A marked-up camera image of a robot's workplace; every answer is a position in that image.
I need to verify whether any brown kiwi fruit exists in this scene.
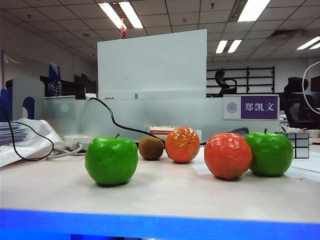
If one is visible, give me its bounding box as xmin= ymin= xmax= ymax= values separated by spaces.
xmin=138 ymin=136 xmax=165 ymax=161

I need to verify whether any orange fruit with navel dot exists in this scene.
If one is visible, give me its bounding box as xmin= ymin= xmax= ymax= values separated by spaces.
xmin=164 ymin=126 xmax=201 ymax=164

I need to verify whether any reddish orange fruit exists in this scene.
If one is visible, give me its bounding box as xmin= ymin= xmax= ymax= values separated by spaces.
xmin=204 ymin=132 xmax=254 ymax=181

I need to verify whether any green plastic apple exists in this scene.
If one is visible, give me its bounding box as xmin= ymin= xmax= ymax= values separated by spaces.
xmin=84 ymin=133 xmax=139 ymax=186
xmin=244 ymin=128 xmax=294 ymax=176

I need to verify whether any red white box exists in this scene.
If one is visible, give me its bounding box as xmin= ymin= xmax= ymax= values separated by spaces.
xmin=149 ymin=124 xmax=176 ymax=136

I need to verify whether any white board panel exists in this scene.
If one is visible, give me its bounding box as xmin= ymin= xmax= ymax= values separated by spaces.
xmin=96 ymin=29 xmax=208 ymax=100

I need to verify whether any black stapler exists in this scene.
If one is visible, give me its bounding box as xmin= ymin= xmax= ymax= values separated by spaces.
xmin=228 ymin=126 xmax=250 ymax=137

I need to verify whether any white power adapter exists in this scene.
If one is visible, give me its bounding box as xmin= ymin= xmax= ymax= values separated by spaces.
xmin=62 ymin=134 xmax=94 ymax=152

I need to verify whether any red hanging ornament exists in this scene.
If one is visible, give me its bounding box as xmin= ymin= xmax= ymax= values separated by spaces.
xmin=119 ymin=17 xmax=128 ymax=40

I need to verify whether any ceiling fluorescent light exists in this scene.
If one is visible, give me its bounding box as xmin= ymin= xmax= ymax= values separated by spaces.
xmin=296 ymin=36 xmax=320 ymax=51
xmin=215 ymin=39 xmax=243 ymax=54
xmin=97 ymin=1 xmax=144 ymax=30
xmin=237 ymin=0 xmax=272 ymax=23

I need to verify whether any black shelf rack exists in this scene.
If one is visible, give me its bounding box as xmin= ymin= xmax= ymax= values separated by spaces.
xmin=206 ymin=66 xmax=276 ymax=97

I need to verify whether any purple white name plate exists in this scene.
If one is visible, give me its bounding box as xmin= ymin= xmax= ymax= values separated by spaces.
xmin=222 ymin=94 xmax=280 ymax=121

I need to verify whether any blue tape strip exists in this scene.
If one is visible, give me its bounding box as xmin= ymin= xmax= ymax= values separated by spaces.
xmin=0 ymin=208 xmax=320 ymax=240

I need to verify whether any blue crystal trophy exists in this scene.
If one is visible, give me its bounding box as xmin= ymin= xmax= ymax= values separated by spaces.
xmin=47 ymin=63 xmax=63 ymax=97

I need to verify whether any white plastic bag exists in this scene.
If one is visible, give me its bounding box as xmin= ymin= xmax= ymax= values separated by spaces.
xmin=0 ymin=117 xmax=65 ymax=168

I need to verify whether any grey metal bookend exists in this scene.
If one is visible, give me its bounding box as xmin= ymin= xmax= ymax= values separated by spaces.
xmin=11 ymin=76 xmax=45 ymax=121

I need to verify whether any black mesh office chair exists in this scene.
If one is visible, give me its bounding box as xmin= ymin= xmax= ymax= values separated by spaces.
xmin=278 ymin=76 xmax=320 ymax=130

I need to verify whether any silver mirror cube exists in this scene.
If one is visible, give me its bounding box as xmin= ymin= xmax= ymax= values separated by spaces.
xmin=274 ymin=131 xmax=310 ymax=159

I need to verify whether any printed paper stack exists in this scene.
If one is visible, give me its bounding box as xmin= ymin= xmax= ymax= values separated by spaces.
xmin=0 ymin=121 xmax=30 ymax=146

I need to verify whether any white paper sheet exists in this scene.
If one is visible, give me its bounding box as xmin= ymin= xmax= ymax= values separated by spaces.
xmin=192 ymin=146 xmax=320 ymax=181

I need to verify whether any blue file holder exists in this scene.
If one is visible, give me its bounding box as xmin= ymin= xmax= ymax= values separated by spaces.
xmin=0 ymin=87 xmax=36 ymax=122

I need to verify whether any black power cable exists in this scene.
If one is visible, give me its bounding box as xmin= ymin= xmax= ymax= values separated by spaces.
xmin=89 ymin=97 xmax=166 ymax=146

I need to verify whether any white adapter cable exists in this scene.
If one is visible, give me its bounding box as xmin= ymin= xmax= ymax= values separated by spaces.
xmin=46 ymin=142 xmax=87 ymax=161

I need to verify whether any white looped cable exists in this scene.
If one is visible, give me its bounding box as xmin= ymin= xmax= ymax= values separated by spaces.
xmin=301 ymin=60 xmax=320 ymax=113

